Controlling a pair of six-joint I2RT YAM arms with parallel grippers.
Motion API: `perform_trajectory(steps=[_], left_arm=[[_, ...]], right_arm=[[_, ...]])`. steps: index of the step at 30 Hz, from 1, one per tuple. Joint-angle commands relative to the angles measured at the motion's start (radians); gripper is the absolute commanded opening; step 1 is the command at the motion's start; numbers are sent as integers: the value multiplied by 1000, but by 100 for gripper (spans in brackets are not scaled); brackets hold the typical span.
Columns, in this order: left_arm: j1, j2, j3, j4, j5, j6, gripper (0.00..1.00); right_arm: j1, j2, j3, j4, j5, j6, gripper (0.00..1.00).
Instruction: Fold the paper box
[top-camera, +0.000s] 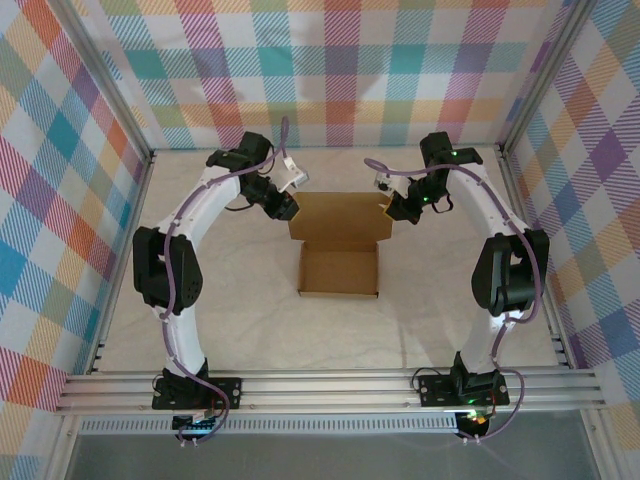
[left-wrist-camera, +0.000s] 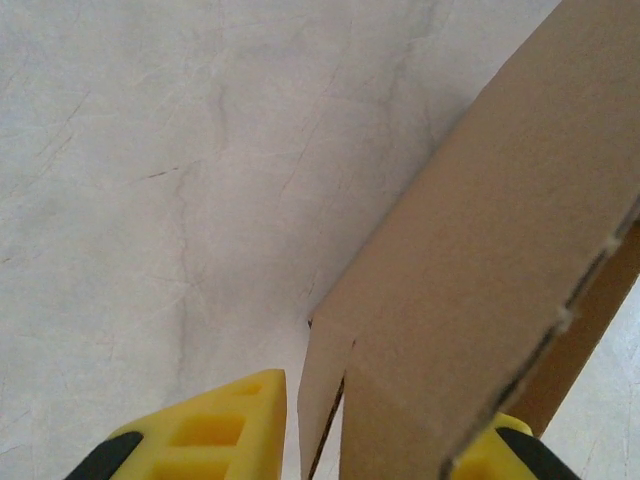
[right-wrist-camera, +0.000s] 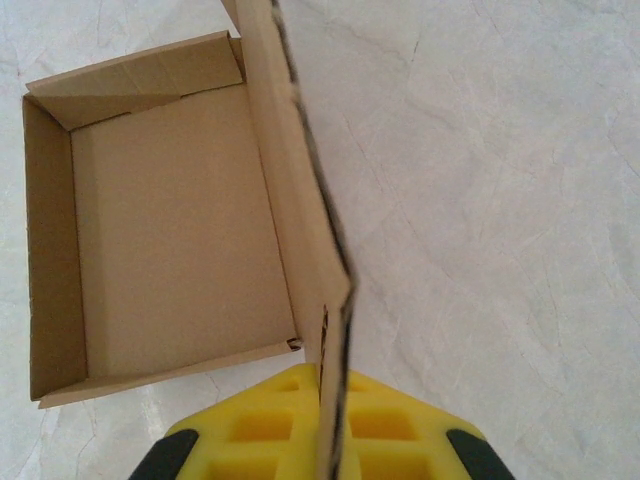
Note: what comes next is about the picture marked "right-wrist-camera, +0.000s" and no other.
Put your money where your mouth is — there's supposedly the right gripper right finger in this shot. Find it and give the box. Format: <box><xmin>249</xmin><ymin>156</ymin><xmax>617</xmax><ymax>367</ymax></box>
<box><xmin>332</xmin><ymin>369</ymin><xmax>517</xmax><ymax>480</ymax></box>

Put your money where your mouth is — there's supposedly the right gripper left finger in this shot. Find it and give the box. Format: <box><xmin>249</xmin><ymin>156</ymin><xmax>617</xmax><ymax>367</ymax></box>
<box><xmin>127</xmin><ymin>363</ymin><xmax>325</xmax><ymax>480</ymax></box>

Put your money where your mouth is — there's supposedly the brown cardboard box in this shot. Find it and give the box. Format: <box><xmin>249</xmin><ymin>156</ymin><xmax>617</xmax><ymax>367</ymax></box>
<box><xmin>22</xmin><ymin>0</ymin><xmax>360</xmax><ymax>480</ymax></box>

